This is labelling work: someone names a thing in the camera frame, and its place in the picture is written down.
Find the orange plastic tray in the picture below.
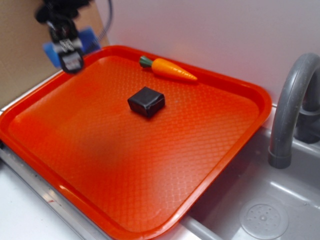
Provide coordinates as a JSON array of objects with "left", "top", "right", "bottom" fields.
[{"left": 0, "top": 46, "right": 272, "bottom": 240}]

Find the black cube block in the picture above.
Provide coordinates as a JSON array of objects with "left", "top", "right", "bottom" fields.
[{"left": 127, "top": 86, "right": 166, "bottom": 118}]

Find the orange toy carrot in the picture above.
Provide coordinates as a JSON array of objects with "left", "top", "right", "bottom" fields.
[{"left": 139, "top": 55, "right": 198, "bottom": 83}]

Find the light wooden board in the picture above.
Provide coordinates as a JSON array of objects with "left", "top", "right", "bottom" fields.
[{"left": 74, "top": 0, "right": 110, "bottom": 47}]

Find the grey braided cable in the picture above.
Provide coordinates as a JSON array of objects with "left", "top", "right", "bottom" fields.
[{"left": 84, "top": 0, "right": 115, "bottom": 53}]

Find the grey toy faucet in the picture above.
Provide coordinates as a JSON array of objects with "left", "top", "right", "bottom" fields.
[{"left": 268, "top": 53, "right": 320, "bottom": 169}]

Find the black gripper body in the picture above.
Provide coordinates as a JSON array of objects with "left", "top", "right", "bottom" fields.
[{"left": 34, "top": 0, "right": 91, "bottom": 40}]

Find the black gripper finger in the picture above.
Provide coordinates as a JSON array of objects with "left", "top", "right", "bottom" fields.
[{"left": 53, "top": 37, "right": 84, "bottom": 74}]

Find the brown cardboard panel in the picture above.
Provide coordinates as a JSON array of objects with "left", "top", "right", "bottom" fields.
[{"left": 0, "top": 0, "right": 81, "bottom": 111}]

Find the grey sink drain cover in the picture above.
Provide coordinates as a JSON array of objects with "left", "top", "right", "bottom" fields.
[{"left": 239, "top": 202, "right": 289, "bottom": 240}]

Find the blue rectangular block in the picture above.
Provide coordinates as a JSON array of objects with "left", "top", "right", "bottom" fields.
[{"left": 42, "top": 26, "right": 101, "bottom": 68}]

